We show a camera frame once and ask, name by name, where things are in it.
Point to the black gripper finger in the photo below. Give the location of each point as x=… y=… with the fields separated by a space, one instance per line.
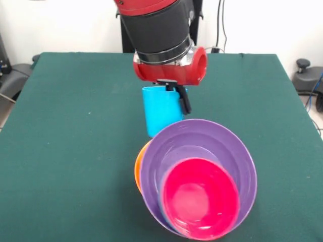
x=169 y=86
x=183 y=98

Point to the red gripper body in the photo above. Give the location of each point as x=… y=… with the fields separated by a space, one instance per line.
x=171 y=70

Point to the blue cup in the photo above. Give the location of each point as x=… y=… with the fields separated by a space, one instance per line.
x=161 y=108

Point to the purple bowl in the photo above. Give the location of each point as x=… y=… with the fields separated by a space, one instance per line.
x=237 y=151

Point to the pink bowl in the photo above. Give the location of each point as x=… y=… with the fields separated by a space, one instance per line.
x=202 y=199

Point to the small light blue bowl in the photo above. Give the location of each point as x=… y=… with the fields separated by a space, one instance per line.
x=161 y=204

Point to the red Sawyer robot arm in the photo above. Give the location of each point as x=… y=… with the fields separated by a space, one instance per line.
x=154 y=22

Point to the large orange bowl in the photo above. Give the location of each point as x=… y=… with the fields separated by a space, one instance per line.
x=138 y=171

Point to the dark green tablecloth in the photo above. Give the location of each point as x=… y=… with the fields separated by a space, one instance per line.
x=65 y=151

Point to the black office chair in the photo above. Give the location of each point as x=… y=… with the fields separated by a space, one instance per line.
x=15 y=75
x=305 y=80

